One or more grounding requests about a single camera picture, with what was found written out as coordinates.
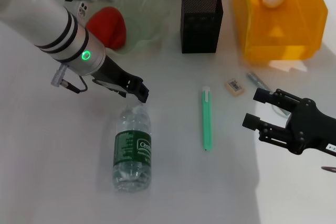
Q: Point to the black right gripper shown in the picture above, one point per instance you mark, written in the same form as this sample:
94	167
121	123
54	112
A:
312	129

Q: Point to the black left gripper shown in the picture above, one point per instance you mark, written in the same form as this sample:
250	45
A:
115	77

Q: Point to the green retractable pen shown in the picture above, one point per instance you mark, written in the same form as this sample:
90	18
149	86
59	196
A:
207	119

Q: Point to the clear bottle with green label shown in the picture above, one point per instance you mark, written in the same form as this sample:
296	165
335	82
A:
132	148

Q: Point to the silver marker pen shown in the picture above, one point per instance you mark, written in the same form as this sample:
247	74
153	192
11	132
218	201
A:
256	78

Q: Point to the beige eraser with barcode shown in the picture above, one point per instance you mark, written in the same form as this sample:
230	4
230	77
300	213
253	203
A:
234	86

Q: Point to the red-orange fruit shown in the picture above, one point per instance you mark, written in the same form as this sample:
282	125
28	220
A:
110	27

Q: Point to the pale green ruffled fruit bowl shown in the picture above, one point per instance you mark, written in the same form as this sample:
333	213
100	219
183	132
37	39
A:
144	11

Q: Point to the black mesh pen holder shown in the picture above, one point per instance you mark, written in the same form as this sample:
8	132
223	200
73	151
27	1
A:
200	30

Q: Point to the yellow plastic storage bin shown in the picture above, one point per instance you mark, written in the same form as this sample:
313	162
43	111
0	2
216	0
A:
283	37

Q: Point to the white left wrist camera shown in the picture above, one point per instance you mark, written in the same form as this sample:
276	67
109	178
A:
82	11

